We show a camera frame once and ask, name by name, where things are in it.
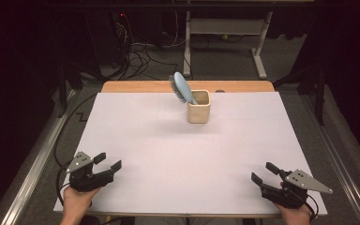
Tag person's legs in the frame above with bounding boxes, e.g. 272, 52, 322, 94
134, 216, 243, 225

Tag aluminium floor rail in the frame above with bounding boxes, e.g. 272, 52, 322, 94
0, 88, 79, 225
299, 93, 360, 225

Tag beige square cup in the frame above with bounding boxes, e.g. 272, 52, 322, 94
187, 89, 212, 125

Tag black floor cable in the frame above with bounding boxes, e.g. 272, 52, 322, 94
53, 93, 98, 168

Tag white metal desk frame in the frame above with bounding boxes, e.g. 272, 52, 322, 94
182, 10, 275, 80

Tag light blue hairbrush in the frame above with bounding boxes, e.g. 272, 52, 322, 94
168, 71, 199, 106

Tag dark computer tower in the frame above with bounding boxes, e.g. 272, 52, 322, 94
85, 10, 129, 68

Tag white table mat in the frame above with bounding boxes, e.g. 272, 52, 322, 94
52, 91, 328, 217

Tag left hand-held gripper cable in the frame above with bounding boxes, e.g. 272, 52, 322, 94
55, 162, 73, 208

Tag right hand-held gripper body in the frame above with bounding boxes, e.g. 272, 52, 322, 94
262, 169, 334, 210

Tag right hand-held gripper cable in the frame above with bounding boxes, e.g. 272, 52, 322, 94
304, 193, 321, 221

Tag tangle of floor cables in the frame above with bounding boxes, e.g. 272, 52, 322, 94
112, 12, 195, 81

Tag black stand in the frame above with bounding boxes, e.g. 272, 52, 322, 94
57, 60, 83, 118
273, 59, 327, 126

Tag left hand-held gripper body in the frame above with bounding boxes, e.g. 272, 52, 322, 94
65, 151, 107, 192

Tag person's right hand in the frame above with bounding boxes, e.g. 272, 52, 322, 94
273, 201, 312, 225

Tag hand-held gripper cable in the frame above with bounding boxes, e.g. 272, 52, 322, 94
55, 162, 73, 208
304, 193, 321, 221

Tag person's left hand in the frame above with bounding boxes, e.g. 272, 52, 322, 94
59, 187, 102, 225

